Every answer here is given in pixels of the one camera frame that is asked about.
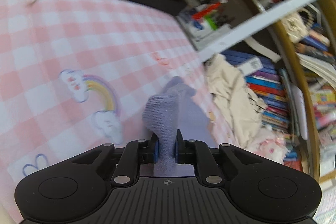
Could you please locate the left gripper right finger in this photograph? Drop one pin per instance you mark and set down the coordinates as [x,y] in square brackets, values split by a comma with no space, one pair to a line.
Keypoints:
[203,158]

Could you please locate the cream canvas tote bag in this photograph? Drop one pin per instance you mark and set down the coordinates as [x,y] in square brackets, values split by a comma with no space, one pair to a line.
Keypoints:
[240,106]

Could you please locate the purple garment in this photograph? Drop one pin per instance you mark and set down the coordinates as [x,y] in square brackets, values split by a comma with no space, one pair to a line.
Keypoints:
[169,111]

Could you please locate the white pink bunny plush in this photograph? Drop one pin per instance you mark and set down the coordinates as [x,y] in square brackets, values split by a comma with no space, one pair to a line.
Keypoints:
[269,145]

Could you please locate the pink checked cartoon mat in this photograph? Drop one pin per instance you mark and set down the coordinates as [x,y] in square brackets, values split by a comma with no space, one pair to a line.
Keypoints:
[66,63]

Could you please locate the white slim box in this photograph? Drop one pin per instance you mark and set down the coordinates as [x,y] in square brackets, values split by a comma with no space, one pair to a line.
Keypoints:
[250,66]

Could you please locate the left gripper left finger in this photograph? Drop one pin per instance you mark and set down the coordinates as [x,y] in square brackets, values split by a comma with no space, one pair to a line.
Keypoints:
[130,158]

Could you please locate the row of colourful books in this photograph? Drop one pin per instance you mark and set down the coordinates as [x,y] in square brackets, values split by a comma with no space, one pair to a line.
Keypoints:
[265,82]

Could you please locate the white tablet on books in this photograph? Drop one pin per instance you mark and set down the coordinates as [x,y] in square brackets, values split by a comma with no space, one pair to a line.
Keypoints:
[300,109]

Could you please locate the wooden bookshelf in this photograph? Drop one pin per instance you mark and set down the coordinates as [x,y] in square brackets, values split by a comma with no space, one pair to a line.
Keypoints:
[312,145]

